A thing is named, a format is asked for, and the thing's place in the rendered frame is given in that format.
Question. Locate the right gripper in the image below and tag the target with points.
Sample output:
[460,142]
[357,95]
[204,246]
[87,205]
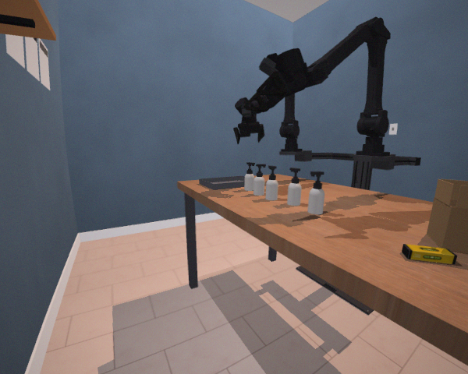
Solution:
[245,130]

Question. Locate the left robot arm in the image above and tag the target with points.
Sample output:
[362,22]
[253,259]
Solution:
[291,61]

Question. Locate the white pump bottle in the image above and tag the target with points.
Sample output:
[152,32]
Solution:
[258,182]
[294,190]
[249,179]
[316,195]
[272,186]

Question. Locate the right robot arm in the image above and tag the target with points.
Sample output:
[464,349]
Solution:
[291,132]

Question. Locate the yellow pocket level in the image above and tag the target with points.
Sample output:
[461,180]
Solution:
[430,254]

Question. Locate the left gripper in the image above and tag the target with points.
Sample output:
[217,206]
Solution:
[274,94]

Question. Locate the brown cardboard box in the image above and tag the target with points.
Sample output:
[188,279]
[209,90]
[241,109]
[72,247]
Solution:
[448,225]

